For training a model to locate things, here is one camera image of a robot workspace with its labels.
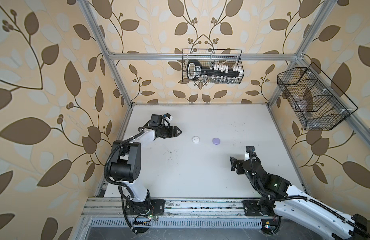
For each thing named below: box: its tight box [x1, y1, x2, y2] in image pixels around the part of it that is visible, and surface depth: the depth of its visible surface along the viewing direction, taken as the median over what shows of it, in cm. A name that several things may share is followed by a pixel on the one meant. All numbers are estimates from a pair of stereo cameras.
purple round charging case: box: [212, 137, 221, 145], surface depth 101 cm
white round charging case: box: [192, 135, 200, 144], surface depth 100 cm
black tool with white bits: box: [187, 60, 244, 80], surface depth 84 cm
